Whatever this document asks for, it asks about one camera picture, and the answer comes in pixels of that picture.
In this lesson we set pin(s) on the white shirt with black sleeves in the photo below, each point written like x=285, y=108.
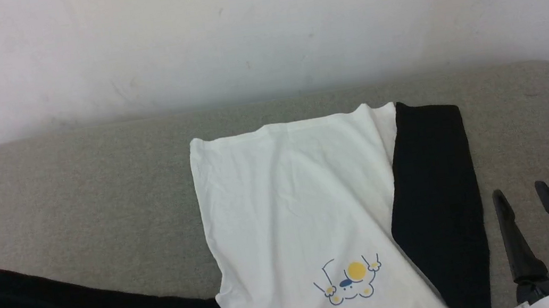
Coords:
x=291, y=200

